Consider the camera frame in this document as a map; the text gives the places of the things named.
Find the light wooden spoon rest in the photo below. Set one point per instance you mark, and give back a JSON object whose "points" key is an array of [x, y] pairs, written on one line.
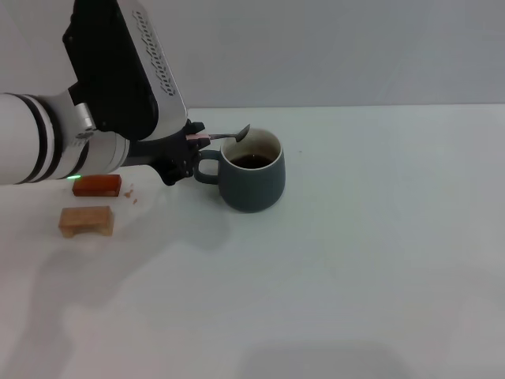
{"points": [[87, 219]]}

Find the reddish brown rectangular block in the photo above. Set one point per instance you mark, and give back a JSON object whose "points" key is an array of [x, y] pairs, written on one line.
{"points": [[96, 185]]}

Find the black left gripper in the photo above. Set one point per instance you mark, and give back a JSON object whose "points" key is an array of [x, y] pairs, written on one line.
{"points": [[158, 150]]}

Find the dark coffee liquid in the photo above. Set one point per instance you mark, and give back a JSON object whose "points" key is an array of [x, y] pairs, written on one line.
{"points": [[250, 161]]}

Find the black silver wrist camera box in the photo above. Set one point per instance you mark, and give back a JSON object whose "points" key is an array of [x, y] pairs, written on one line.
{"points": [[118, 71]]}

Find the dark grey ceramic mug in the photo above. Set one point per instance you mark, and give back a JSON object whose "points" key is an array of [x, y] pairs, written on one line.
{"points": [[252, 185]]}

